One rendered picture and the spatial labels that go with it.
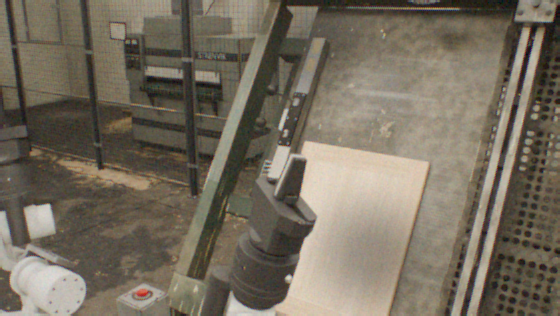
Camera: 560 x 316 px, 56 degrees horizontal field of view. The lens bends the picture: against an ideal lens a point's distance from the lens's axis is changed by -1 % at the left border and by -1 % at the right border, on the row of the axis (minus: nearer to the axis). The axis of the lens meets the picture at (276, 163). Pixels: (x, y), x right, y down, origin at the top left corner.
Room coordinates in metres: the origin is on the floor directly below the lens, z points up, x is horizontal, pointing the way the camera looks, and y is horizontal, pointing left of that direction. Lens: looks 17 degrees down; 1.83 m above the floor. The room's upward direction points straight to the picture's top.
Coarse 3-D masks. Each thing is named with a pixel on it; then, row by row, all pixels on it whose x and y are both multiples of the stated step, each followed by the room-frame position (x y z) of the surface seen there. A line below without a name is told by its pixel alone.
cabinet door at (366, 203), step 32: (320, 160) 1.70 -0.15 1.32; (352, 160) 1.65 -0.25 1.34; (384, 160) 1.60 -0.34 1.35; (416, 160) 1.55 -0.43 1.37; (320, 192) 1.64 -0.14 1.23; (352, 192) 1.59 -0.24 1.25; (384, 192) 1.54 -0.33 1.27; (416, 192) 1.49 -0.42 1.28; (320, 224) 1.57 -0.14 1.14; (352, 224) 1.53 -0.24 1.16; (384, 224) 1.48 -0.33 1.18; (320, 256) 1.51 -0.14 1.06; (352, 256) 1.47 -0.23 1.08; (384, 256) 1.42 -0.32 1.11; (320, 288) 1.45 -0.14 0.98; (352, 288) 1.41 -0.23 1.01; (384, 288) 1.37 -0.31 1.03
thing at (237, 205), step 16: (288, 48) 2.11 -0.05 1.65; (288, 80) 2.05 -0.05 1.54; (288, 96) 2.00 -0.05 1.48; (272, 144) 1.92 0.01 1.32; (256, 176) 1.87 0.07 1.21; (240, 208) 1.81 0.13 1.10; (496, 272) 1.31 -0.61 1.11; (528, 272) 1.27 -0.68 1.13; (496, 288) 1.29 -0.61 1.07; (512, 288) 1.26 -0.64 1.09
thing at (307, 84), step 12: (312, 48) 1.95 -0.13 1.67; (324, 48) 1.95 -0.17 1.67; (312, 72) 1.89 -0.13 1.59; (300, 84) 1.89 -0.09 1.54; (312, 84) 1.88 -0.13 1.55; (312, 96) 1.88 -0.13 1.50; (300, 120) 1.82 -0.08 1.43; (300, 132) 1.82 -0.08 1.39; (276, 156) 1.77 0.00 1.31; (276, 168) 1.74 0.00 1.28
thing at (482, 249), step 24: (528, 0) 1.51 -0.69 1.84; (528, 24) 1.56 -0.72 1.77; (528, 48) 1.55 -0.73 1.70; (528, 72) 1.49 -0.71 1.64; (528, 96) 1.45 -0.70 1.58; (504, 120) 1.44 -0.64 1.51; (504, 144) 1.43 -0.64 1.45; (504, 168) 1.36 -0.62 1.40; (504, 192) 1.33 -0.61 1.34; (480, 216) 1.32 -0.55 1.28; (504, 216) 1.35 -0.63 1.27; (480, 240) 1.30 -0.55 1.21; (480, 264) 1.25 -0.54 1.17; (480, 288) 1.21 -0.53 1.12; (456, 312) 1.20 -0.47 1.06; (480, 312) 1.22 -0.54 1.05
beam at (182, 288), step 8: (176, 280) 1.67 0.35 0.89; (184, 280) 1.65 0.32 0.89; (192, 280) 1.64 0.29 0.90; (200, 280) 1.69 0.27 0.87; (168, 288) 1.67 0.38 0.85; (176, 288) 1.65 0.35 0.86; (184, 288) 1.63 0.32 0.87; (192, 288) 1.62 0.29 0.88; (200, 288) 1.61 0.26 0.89; (176, 296) 1.63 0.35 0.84; (184, 296) 1.62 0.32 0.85; (192, 296) 1.60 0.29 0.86; (200, 296) 1.59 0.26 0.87; (176, 304) 1.61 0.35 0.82; (184, 304) 1.60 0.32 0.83; (192, 304) 1.59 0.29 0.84; (200, 304) 1.57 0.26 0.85; (184, 312) 1.58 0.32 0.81; (192, 312) 1.57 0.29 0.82; (224, 312) 1.52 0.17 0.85; (280, 312) 1.44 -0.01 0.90
